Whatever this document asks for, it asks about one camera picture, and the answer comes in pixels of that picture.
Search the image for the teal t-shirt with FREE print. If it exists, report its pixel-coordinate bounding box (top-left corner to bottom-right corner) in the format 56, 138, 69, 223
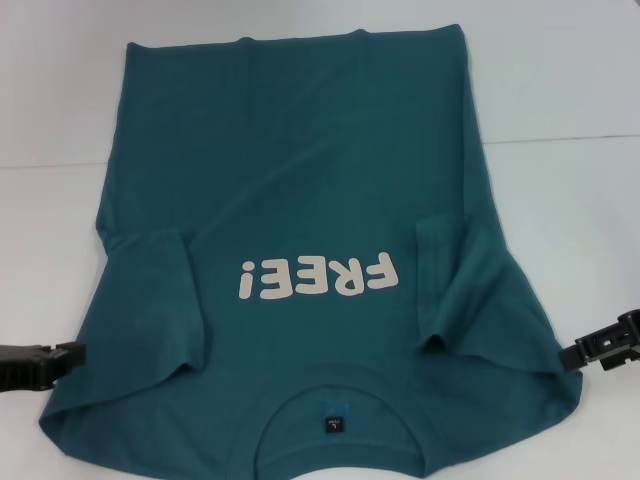
40, 22, 586, 480

